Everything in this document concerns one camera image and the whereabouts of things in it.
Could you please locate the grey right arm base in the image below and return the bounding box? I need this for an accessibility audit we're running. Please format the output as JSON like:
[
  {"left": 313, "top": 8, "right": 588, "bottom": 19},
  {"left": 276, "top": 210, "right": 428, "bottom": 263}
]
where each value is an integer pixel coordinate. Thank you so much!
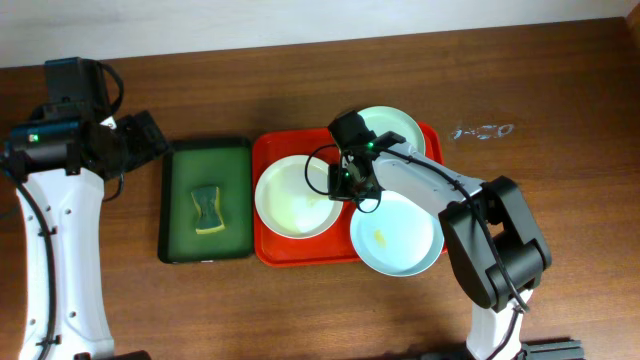
[{"left": 516, "top": 340, "right": 585, "bottom": 360}]

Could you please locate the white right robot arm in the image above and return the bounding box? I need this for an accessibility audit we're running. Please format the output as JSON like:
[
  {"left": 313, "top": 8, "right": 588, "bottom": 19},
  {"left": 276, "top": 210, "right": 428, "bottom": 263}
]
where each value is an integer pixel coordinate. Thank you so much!
[{"left": 329, "top": 130, "right": 552, "bottom": 359}]

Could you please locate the green and yellow sponge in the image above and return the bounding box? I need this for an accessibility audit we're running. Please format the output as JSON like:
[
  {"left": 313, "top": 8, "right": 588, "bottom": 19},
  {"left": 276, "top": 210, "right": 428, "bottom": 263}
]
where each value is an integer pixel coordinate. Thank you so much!
[{"left": 191, "top": 186, "right": 225, "bottom": 235}]

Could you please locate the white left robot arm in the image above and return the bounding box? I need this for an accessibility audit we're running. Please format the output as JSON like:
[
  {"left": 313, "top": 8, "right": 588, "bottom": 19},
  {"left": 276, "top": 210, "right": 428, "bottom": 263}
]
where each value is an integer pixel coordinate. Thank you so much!
[{"left": 1, "top": 111, "right": 169, "bottom": 359}]

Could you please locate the light green plate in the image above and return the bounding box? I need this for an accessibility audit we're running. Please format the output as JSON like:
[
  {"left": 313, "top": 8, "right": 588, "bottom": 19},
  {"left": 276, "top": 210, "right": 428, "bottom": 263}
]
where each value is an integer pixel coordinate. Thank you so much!
[{"left": 358, "top": 106, "right": 426, "bottom": 155}]

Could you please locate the white plate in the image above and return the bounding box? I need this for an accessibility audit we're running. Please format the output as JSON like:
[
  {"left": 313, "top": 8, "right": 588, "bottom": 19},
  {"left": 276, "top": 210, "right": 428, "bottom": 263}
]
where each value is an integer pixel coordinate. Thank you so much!
[{"left": 254, "top": 155, "right": 343, "bottom": 240}]

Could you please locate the red plastic tray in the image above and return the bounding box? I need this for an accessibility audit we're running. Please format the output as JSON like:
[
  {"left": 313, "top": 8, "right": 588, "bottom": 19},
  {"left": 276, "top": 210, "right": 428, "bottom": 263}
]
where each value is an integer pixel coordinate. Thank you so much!
[{"left": 251, "top": 121, "right": 450, "bottom": 269}]

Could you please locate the light blue plate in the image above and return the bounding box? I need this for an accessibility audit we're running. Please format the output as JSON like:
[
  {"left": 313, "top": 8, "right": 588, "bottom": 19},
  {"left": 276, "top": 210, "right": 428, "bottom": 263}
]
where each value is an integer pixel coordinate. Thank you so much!
[{"left": 350, "top": 191, "right": 444, "bottom": 277}]

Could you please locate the green tray with black rim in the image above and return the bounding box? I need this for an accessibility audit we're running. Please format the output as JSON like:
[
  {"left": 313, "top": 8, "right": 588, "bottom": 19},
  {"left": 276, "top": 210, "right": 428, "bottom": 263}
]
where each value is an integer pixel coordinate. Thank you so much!
[{"left": 157, "top": 137, "right": 254, "bottom": 264}]

